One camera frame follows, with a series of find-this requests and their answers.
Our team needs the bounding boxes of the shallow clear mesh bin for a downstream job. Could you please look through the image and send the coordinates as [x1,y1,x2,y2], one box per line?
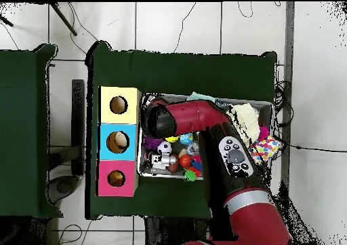
[137,92,274,182]

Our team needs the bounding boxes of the green cloth side table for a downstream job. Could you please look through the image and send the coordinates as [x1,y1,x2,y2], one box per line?
[0,43,64,219]

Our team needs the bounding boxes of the small red-orange ball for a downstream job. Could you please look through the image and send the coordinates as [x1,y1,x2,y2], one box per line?
[179,154,192,168]

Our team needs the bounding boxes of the colourful polka dot cloth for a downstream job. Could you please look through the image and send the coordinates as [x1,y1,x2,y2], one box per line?
[247,135,283,166]

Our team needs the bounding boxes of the cream waffle cloth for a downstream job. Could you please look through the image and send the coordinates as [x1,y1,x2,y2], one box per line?
[227,102,261,148]

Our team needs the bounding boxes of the purple spiky ball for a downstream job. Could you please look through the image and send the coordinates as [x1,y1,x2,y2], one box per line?
[144,134,159,151]

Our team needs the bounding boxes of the coiled black cable bundle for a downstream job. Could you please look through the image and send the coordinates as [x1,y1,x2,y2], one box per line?
[272,79,295,128]

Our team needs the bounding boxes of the mint green waffle cloth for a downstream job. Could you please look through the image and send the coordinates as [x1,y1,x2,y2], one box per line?
[186,91,216,102]

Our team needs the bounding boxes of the yellow plush toy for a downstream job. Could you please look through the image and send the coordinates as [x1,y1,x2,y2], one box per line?
[108,170,125,187]

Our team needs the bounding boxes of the blue globe ball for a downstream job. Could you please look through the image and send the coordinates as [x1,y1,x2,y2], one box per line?
[179,132,194,145]

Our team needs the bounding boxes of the black tripod leg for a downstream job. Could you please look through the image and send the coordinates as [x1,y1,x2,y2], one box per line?
[0,13,14,28]
[49,2,79,37]

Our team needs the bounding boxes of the small toy soccer ball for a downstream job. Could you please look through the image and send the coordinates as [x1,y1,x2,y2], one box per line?
[157,140,173,155]

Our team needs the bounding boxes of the multicolour spiky caterpillar toy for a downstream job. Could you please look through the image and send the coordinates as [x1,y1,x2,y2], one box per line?
[183,153,203,183]

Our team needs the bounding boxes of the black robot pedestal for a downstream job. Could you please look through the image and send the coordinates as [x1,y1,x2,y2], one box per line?
[144,216,209,245]

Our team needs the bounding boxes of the silver plastic toy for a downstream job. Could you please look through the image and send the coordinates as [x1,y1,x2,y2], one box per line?
[150,153,178,170]

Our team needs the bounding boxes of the wooden box with three holes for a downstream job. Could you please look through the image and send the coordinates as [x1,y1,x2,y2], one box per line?
[96,86,142,197]

